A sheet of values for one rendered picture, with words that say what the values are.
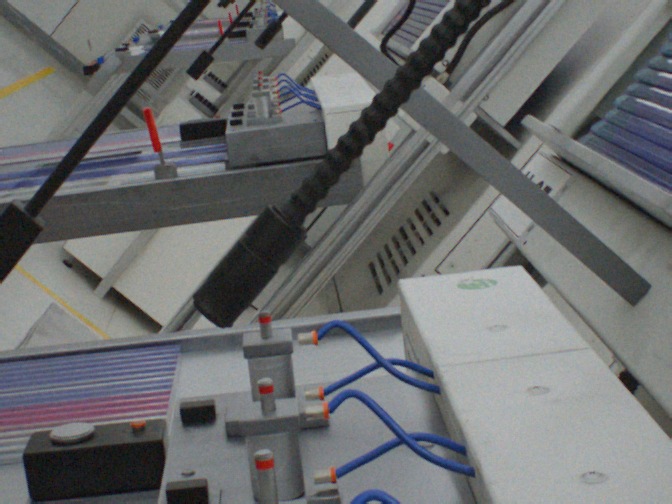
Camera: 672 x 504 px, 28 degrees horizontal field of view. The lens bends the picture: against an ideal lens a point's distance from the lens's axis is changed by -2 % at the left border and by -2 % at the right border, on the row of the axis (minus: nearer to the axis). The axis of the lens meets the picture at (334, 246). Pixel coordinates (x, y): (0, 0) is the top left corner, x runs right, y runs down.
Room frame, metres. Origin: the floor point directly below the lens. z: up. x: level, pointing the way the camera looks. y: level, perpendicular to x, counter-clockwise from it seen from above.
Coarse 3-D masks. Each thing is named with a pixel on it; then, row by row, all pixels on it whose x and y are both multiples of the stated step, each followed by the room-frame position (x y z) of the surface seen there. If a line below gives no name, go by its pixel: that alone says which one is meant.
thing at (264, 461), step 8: (256, 456) 0.42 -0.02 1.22; (264, 456) 0.42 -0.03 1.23; (272, 456) 0.42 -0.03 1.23; (256, 464) 0.42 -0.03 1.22; (264, 464) 0.42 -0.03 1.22; (272, 464) 0.42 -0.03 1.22; (264, 472) 0.42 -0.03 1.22; (272, 472) 0.42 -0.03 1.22; (264, 480) 0.42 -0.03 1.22; (272, 480) 0.42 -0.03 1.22; (264, 488) 0.42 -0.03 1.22; (272, 488) 0.42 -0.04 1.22; (264, 496) 0.42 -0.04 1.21; (272, 496) 0.42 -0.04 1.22
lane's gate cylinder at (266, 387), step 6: (264, 378) 0.53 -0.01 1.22; (264, 384) 0.53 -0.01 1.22; (270, 384) 0.53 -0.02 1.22; (264, 390) 0.53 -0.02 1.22; (270, 390) 0.53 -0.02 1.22; (264, 396) 0.53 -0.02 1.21; (270, 396) 0.53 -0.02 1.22; (264, 402) 0.53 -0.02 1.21; (270, 402) 0.53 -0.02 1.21; (264, 408) 0.53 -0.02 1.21; (270, 408) 0.53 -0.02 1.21
